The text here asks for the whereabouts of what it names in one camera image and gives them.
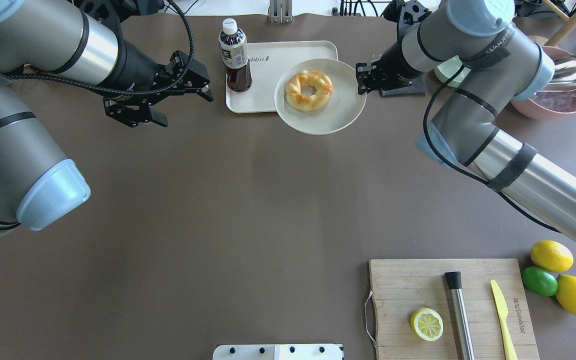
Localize grey-white plate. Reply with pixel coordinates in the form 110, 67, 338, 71
274, 58, 367, 135

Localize yellow lemon far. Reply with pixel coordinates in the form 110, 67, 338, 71
530, 240, 574, 272

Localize pink ice bowl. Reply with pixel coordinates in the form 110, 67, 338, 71
510, 46, 576, 120

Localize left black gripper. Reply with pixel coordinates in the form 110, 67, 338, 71
103, 50, 214, 128

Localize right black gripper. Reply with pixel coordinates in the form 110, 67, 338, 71
355, 42, 419, 95

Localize mint green bowl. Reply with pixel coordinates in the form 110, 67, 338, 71
433, 55, 471, 88

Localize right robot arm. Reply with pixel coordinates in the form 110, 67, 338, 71
355, 0, 576, 242

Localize wooden cutting board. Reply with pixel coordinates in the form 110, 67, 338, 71
369, 259, 540, 360

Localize steel ice scoop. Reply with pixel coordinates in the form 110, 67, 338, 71
539, 55, 576, 92

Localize cream rabbit tray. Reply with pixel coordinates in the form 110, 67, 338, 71
225, 40, 338, 114

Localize tea bottle on tray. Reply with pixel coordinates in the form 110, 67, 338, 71
218, 18, 253, 92

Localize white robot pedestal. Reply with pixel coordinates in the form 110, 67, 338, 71
212, 342, 345, 360

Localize half lemon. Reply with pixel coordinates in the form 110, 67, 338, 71
410, 307, 444, 342

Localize lime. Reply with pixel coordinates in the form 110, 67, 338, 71
521, 266, 559, 297

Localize wooden mug tree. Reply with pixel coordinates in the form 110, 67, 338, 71
539, 0, 576, 47

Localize glazed twisted donut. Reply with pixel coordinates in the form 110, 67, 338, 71
285, 70, 334, 112

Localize yellow plastic knife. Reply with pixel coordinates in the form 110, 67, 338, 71
490, 279, 518, 360

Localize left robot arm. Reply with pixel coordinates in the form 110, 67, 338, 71
0, 0, 214, 237

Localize grey folded cloth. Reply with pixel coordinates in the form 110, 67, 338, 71
378, 76, 428, 97

